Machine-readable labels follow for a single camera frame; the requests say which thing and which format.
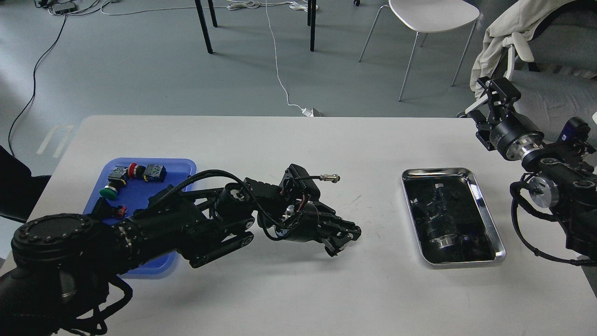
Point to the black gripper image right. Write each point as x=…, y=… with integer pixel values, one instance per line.
x=515, y=137

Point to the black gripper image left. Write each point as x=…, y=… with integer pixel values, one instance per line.
x=319, y=223

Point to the black robot arm image left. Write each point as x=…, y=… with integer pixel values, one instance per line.
x=69, y=266

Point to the silver metal tray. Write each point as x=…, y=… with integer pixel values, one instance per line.
x=452, y=223

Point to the blue plastic tray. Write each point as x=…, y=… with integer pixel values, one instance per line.
x=135, y=196

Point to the grey office chair with jacket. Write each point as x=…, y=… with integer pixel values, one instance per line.
x=547, y=49

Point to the white chair metal legs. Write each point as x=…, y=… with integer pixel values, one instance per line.
x=429, y=16

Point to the red emergency stop button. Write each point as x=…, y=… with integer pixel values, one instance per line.
x=149, y=173

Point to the black table leg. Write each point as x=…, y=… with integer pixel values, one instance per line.
x=311, y=22
x=203, y=23

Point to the black wrist camera image left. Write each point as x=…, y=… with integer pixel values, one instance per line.
x=297, y=183

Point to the green push button switch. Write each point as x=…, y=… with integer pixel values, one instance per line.
x=116, y=180

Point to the black selector switch red end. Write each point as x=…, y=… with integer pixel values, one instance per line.
x=103, y=210

